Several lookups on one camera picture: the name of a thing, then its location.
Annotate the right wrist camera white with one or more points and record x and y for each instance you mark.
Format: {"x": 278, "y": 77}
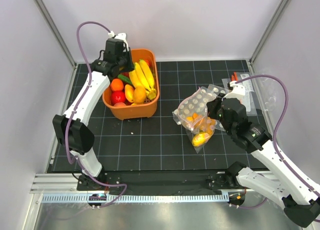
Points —
{"x": 235, "y": 90}

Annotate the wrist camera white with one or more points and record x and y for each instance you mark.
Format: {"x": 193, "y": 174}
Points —
{"x": 235, "y": 90}
{"x": 120, "y": 36}

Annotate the red toy apple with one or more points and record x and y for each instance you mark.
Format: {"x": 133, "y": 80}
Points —
{"x": 118, "y": 97}

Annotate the white polka dot zip bag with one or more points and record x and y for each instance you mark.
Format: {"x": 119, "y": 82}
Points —
{"x": 214, "y": 90}

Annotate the orange plastic basket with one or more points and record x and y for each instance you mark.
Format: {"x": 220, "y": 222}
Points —
{"x": 136, "y": 111}

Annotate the peach toy fruit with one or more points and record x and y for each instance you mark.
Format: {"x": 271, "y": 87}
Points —
{"x": 120, "y": 104}

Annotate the yellow toy mango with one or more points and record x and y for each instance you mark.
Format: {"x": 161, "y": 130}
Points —
{"x": 200, "y": 139}
{"x": 129, "y": 90}

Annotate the green toy cucumber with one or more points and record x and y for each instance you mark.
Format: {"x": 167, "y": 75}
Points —
{"x": 125, "y": 79}

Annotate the clear bag orange zipper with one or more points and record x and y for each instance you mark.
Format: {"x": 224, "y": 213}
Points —
{"x": 250, "y": 100}

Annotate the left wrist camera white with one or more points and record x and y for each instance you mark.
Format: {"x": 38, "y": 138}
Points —
{"x": 120, "y": 36}

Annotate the yellow toy lemon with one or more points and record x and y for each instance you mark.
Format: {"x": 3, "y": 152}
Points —
{"x": 192, "y": 118}

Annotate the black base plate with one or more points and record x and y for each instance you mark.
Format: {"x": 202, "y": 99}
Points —
{"x": 171, "y": 182}

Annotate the yellow toy banana bunch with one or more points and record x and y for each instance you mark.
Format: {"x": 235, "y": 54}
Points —
{"x": 142, "y": 76}

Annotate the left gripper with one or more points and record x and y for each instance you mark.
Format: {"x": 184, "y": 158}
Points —
{"x": 130, "y": 66}

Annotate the orange yellow toy fruit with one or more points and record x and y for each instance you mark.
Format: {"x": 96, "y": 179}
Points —
{"x": 139, "y": 95}

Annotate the pink polka dot zip bag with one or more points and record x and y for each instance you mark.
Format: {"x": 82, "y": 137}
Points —
{"x": 196, "y": 103}

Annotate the orange toy pumpkin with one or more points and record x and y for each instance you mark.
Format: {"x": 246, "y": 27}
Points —
{"x": 149, "y": 63}

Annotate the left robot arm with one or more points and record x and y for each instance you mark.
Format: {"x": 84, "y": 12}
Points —
{"x": 71, "y": 128}

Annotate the grey slotted cable duct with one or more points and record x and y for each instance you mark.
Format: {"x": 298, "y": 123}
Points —
{"x": 99, "y": 198}

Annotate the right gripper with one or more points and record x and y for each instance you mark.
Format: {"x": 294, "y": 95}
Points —
{"x": 212, "y": 106}

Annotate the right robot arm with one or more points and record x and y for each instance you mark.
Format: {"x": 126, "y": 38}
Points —
{"x": 297, "y": 194}

